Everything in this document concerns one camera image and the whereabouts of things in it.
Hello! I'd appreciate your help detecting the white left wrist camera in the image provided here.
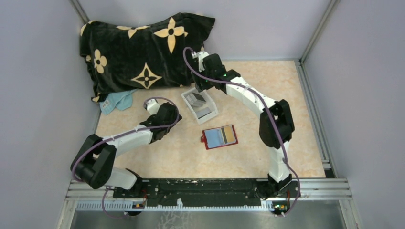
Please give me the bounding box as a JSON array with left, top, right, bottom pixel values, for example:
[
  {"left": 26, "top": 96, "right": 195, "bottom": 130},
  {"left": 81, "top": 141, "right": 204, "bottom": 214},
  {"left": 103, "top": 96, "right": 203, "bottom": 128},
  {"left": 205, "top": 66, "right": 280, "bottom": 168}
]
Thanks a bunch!
[{"left": 143, "top": 98, "right": 160, "bottom": 115}]

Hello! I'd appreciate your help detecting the grey card stack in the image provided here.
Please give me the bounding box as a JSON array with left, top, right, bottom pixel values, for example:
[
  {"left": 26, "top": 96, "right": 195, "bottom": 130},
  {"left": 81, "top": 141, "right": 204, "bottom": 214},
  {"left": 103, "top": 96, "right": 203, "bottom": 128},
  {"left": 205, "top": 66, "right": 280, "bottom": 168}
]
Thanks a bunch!
[{"left": 185, "top": 93, "right": 206, "bottom": 107}]

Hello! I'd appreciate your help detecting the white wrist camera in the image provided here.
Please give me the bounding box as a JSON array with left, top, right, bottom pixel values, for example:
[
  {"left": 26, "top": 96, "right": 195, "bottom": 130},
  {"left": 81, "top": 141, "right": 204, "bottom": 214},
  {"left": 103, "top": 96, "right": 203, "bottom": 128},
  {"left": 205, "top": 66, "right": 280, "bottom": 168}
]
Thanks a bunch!
[
  {"left": 143, "top": 98, "right": 160, "bottom": 115},
  {"left": 192, "top": 51, "right": 209, "bottom": 72}
]

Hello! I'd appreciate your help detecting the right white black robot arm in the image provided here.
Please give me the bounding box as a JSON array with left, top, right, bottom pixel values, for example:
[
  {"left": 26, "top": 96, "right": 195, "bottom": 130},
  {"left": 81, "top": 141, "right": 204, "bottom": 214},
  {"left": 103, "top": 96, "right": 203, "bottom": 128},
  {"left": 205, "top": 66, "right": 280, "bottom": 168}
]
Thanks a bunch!
[{"left": 190, "top": 51, "right": 295, "bottom": 197}]

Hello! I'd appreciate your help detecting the light blue cloth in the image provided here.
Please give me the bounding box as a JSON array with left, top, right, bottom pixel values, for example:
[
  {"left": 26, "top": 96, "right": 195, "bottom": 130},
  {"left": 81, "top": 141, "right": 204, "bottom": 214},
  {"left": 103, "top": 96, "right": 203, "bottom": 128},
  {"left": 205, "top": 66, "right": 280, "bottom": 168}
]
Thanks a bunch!
[{"left": 99, "top": 89, "right": 136, "bottom": 115}]

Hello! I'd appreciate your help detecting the grey single card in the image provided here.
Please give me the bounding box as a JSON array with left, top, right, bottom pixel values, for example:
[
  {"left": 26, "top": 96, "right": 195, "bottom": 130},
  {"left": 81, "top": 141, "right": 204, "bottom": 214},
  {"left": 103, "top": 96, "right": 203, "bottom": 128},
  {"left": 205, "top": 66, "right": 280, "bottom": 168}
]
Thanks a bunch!
[{"left": 195, "top": 107, "right": 211, "bottom": 119}]

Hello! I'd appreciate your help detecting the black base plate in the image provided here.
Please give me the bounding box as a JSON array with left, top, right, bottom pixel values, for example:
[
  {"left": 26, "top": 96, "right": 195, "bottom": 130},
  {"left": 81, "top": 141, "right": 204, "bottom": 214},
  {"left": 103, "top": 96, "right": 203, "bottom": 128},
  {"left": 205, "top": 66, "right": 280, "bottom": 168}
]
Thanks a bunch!
[{"left": 113, "top": 178, "right": 301, "bottom": 207}]

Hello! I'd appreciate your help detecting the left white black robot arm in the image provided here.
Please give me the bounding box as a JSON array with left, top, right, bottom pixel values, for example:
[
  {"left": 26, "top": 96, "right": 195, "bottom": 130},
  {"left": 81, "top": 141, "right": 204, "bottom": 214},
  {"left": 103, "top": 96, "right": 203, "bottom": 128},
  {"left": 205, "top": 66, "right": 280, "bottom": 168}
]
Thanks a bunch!
[{"left": 70, "top": 102, "right": 182, "bottom": 198}]

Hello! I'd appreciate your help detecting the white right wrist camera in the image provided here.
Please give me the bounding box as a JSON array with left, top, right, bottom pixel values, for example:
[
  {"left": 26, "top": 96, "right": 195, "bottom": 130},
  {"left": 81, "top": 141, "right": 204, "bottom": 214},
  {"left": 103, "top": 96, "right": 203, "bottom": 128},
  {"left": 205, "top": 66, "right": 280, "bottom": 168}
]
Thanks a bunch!
[{"left": 192, "top": 51, "right": 209, "bottom": 72}]

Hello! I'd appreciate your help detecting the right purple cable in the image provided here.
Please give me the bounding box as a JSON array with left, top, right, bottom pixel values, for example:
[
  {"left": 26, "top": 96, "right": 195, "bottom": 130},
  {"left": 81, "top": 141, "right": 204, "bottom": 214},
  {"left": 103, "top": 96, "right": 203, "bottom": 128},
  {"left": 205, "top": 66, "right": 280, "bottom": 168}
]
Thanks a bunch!
[{"left": 182, "top": 46, "right": 301, "bottom": 217}]

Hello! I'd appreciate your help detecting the white plastic card box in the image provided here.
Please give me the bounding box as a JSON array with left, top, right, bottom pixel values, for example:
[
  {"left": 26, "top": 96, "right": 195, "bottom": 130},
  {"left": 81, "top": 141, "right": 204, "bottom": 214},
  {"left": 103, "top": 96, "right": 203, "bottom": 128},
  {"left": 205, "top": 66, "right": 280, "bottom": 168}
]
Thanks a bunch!
[{"left": 181, "top": 88, "right": 219, "bottom": 125}]

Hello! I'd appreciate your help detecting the gold black credit card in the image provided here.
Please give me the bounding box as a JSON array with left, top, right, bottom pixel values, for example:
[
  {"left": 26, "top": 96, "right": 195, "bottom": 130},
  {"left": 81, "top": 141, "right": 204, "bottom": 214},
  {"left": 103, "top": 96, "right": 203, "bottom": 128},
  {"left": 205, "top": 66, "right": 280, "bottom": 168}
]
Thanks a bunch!
[{"left": 220, "top": 125, "right": 236, "bottom": 145}]

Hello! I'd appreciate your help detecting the aluminium front rail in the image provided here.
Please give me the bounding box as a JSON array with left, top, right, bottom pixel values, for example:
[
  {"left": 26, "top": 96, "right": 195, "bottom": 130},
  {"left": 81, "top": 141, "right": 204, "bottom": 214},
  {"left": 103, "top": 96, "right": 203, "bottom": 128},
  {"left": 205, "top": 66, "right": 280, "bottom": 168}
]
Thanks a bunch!
[{"left": 66, "top": 178, "right": 352, "bottom": 211}]

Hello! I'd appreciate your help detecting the black floral pillow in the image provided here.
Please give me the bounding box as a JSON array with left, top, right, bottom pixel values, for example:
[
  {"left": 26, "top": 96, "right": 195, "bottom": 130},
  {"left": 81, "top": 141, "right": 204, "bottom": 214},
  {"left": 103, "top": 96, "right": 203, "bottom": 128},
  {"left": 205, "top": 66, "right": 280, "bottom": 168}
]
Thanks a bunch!
[{"left": 79, "top": 13, "right": 215, "bottom": 103}]

